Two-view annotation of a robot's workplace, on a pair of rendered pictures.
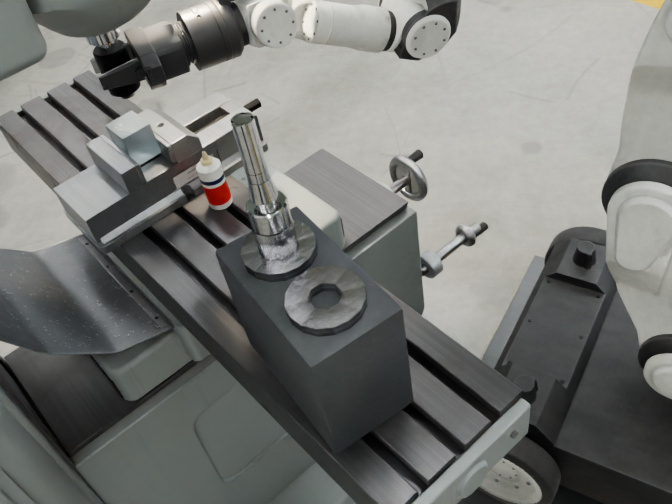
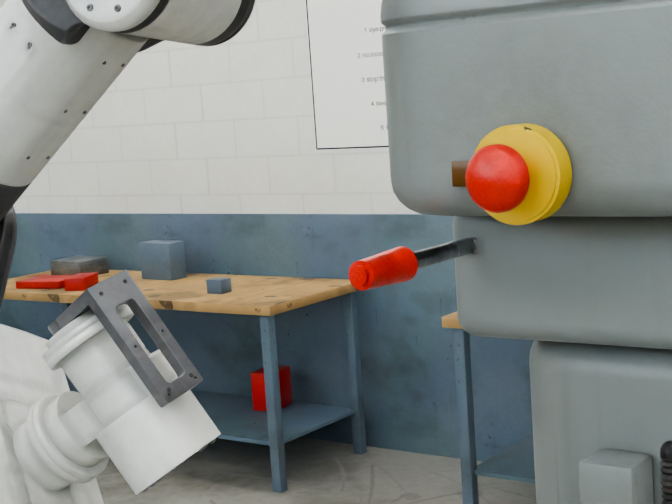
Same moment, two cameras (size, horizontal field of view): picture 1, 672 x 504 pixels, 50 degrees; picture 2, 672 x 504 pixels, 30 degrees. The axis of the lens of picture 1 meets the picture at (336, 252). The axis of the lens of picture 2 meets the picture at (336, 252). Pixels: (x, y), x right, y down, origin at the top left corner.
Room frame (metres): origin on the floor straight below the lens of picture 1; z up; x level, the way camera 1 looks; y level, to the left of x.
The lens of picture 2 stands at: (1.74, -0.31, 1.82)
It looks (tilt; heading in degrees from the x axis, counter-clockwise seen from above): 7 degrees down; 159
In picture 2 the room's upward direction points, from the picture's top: 4 degrees counter-clockwise
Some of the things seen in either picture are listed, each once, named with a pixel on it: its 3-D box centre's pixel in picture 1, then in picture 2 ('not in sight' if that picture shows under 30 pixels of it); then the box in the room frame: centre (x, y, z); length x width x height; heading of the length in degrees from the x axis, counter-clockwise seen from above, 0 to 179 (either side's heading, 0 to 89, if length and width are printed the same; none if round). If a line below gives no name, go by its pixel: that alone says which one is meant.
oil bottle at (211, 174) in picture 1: (212, 178); not in sight; (0.93, 0.17, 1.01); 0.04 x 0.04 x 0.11
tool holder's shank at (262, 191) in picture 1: (254, 163); not in sight; (0.60, 0.06, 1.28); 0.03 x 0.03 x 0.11
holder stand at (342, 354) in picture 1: (315, 324); not in sight; (0.55, 0.04, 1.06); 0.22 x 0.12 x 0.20; 26
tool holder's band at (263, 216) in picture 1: (266, 205); not in sight; (0.60, 0.06, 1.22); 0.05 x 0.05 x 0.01
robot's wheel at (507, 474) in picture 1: (503, 465); not in sight; (0.59, -0.22, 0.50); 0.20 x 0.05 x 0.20; 51
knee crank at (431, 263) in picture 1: (453, 245); not in sight; (1.12, -0.27, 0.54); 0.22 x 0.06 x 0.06; 123
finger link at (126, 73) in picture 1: (122, 77); not in sight; (0.92, 0.24, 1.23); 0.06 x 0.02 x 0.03; 108
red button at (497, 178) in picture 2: not in sight; (501, 177); (1.09, 0.04, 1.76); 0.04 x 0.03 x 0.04; 33
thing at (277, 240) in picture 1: (273, 228); not in sight; (0.60, 0.06, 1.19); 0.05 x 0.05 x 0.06
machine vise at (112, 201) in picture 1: (159, 156); not in sight; (1.02, 0.26, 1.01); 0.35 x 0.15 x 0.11; 123
